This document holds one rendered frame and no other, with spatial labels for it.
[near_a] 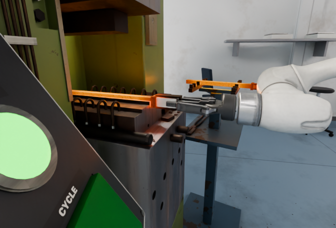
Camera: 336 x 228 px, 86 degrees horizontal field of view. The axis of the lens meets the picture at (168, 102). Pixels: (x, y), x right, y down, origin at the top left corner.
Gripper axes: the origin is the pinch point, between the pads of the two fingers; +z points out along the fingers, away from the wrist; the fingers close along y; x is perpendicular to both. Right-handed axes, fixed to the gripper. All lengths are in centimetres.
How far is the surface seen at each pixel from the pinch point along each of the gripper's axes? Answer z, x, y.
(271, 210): -56, -100, 78
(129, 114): 8.0, -1.7, -10.4
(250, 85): -28, -1, 49
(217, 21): 13, 68, 296
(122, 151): 7.1, -10.1, -15.9
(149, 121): 5.2, -6.1, -3.3
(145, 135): 0.8, -5.2, -14.8
